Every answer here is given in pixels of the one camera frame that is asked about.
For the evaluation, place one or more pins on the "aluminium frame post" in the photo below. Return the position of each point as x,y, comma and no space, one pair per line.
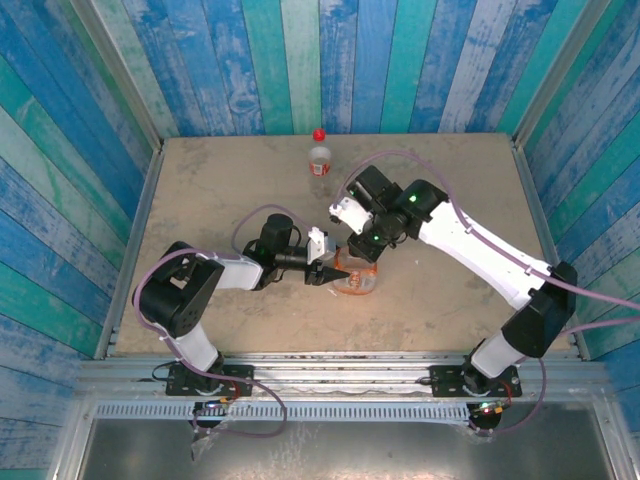
555,75
120,75

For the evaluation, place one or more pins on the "aluminium front rail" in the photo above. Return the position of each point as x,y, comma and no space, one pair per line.
340,375

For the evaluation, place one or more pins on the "small control circuit board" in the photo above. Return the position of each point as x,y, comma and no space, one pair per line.
215,402
490,407

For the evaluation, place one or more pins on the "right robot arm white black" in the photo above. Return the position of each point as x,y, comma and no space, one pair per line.
475,250

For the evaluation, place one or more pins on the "clear bottle red label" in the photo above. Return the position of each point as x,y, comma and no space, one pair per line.
320,167

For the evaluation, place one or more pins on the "clear plastic bag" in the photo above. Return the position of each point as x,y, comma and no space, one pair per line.
202,442

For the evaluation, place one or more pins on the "red bottle cap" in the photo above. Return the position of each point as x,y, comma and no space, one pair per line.
319,134

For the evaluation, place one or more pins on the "clear bottle orange label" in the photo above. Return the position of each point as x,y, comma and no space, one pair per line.
360,287

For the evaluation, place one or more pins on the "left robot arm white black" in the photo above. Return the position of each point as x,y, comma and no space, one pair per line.
195,345

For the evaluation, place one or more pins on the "aluminium side rail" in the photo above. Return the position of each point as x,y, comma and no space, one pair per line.
135,225
545,225

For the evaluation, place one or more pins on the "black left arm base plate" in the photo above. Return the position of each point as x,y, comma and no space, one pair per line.
240,380

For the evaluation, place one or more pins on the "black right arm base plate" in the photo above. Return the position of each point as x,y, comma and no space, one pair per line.
445,382

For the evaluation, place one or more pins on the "steel sheet panel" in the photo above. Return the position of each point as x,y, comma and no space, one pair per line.
350,450

